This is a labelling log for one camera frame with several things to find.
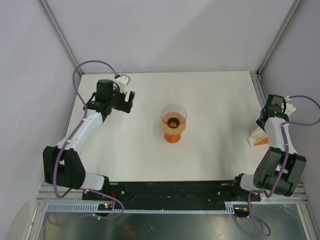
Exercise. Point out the left aluminium frame post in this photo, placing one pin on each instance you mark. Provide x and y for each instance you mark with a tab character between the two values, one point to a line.
50	16

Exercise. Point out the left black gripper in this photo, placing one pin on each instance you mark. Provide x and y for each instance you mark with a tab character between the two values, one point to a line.
124	106

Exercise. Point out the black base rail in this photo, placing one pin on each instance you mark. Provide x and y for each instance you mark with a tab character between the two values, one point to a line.
169	196

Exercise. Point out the right aluminium frame post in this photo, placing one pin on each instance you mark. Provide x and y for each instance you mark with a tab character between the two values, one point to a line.
280	35

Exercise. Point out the aluminium frame post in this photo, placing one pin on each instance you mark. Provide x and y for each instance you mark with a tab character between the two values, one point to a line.
280	35
50	16

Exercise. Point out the orange glass flask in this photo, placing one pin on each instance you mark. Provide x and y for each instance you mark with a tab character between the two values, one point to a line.
172	137

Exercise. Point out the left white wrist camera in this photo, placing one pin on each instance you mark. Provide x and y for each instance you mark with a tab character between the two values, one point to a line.
123	81

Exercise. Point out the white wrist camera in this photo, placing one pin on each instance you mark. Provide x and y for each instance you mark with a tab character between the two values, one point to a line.
123	81
288	107

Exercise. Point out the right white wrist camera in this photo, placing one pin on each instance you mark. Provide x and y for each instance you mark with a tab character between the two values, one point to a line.
288	107

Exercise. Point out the white orange box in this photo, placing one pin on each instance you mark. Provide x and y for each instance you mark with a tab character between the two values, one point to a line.
258	137

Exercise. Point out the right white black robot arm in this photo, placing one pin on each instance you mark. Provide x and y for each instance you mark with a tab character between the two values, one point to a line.
280	169

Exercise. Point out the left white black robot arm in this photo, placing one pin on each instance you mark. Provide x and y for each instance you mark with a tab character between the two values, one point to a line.
62	163

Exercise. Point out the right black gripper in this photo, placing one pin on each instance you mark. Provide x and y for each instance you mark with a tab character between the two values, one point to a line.
259	122

